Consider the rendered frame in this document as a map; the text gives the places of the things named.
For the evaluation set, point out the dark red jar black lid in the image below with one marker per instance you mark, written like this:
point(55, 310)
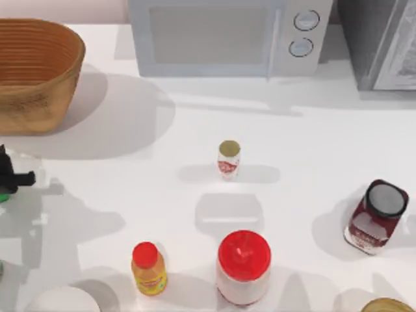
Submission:
point(377, 217)

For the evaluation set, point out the yellow bottle red cap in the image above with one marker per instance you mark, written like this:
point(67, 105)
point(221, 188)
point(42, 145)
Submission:
point(149, 269)

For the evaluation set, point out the woven brown basket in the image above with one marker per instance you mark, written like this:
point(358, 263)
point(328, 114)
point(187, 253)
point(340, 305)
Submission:
point(35, 81)

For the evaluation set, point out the microwave knob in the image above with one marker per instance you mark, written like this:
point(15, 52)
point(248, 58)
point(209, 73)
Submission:
point(306, 19)
point(301, 47)

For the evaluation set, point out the red and white can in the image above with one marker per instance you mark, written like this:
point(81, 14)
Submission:
point(228, 161)

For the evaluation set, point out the white bowl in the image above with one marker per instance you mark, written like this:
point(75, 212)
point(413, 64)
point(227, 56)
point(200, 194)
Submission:
point(63, 300)

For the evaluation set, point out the grey cabinet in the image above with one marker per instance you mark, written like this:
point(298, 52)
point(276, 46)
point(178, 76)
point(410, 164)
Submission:
point(383, 42)

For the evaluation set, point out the green object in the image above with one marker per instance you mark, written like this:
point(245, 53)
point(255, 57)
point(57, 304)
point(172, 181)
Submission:
point(4, 197)

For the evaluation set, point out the white jar red lid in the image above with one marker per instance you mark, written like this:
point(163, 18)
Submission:
point(243, 268)

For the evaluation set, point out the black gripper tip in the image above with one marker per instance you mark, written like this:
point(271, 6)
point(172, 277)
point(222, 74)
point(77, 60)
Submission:
point(9, 175)

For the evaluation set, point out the pale microwave oven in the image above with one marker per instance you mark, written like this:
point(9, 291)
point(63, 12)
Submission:
point(208, 39)

